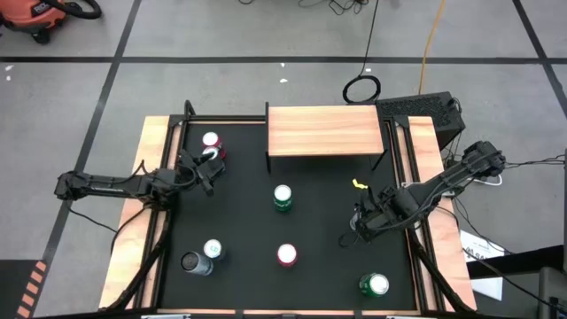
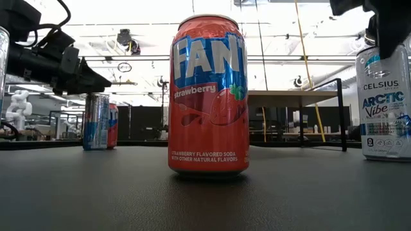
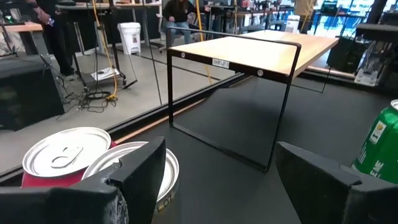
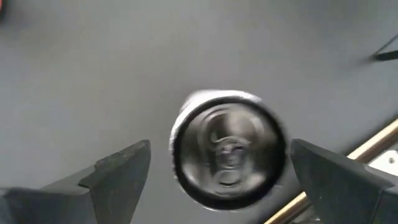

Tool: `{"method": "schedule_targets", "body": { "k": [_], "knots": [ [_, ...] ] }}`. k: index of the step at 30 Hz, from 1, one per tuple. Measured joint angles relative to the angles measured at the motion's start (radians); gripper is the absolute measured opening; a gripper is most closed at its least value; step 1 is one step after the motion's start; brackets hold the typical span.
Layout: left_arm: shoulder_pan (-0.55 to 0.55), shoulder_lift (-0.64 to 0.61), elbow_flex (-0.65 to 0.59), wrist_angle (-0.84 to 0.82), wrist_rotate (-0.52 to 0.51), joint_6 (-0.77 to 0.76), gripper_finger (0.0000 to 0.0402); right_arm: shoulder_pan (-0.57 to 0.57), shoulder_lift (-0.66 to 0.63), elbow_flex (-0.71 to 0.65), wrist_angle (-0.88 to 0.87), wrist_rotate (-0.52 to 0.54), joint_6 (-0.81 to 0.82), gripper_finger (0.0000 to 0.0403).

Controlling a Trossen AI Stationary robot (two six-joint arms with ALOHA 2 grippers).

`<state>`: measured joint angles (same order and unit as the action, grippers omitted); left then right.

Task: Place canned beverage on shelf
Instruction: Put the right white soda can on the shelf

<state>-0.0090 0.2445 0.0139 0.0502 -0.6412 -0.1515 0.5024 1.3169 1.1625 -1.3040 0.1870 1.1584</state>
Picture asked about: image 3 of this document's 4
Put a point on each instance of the red Fanta strawberry can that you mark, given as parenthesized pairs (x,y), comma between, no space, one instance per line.
(62,152)

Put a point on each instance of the wooden shelf black metal frame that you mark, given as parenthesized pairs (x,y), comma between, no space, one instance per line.
(264,53)

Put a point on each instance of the person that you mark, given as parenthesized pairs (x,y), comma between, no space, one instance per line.
(59,40)
(177,12)

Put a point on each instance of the blue silver Red Bull can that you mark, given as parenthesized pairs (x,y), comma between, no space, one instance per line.
(169,174)

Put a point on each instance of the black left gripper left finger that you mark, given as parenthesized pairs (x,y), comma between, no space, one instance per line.
(136,186)

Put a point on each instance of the black equipment case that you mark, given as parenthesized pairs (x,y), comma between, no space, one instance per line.
(28,93)

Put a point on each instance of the dark desk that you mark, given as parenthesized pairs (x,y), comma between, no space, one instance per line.
(376,31)

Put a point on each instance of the black rolling stand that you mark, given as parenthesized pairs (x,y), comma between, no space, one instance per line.
(105,74)

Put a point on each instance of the white trash bin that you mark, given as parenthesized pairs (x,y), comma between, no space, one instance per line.
(130,40)

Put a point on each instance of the light wooden desk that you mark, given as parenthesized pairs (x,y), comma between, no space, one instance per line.
(18,27)

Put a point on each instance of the long wooden desk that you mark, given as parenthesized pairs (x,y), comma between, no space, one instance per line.
(124,5)

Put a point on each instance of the wood and black table frame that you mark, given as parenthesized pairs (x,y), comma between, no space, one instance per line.
(149,116)

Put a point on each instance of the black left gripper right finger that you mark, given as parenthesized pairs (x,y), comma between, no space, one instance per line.
(317,193)

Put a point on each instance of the green Sprite can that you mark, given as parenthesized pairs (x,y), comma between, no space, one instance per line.
(382,146)

